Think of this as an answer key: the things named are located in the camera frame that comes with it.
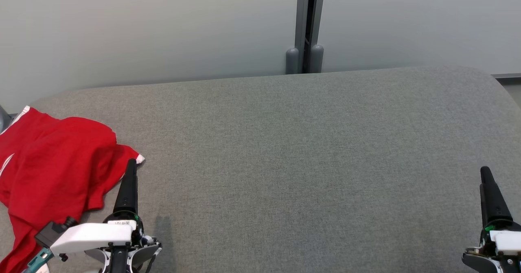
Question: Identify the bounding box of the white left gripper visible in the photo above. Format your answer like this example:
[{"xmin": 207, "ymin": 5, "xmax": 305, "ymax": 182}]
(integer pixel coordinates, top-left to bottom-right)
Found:
[{"xmin": 50, "ymin": 158, "xmax": 144, "ymax": 255}]

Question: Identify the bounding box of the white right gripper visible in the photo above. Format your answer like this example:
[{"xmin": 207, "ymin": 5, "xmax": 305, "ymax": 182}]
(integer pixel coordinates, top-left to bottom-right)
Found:
[{"xmin": 480, "ymin": 166, "xmax": 521, "ymax": 255}]

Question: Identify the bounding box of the red shorts white trim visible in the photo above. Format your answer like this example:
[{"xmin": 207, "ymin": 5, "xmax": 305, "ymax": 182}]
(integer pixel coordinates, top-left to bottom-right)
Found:
[{"xmin": 0, "ymin": 106, "xmax": 145, "ymax": 221}]

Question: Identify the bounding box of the grey fabric sofa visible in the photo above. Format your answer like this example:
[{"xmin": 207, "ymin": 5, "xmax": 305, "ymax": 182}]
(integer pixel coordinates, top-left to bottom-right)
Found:
[{"xmin": 0, "ymin": 65, "xmax": 521, "ymax": 273}]

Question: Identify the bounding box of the left camera cable teal plug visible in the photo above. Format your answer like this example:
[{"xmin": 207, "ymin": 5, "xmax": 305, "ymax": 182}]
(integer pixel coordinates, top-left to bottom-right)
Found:
[{"xmin": 22, "ymin": 248, "xmax": 54, "ymax": 273}]

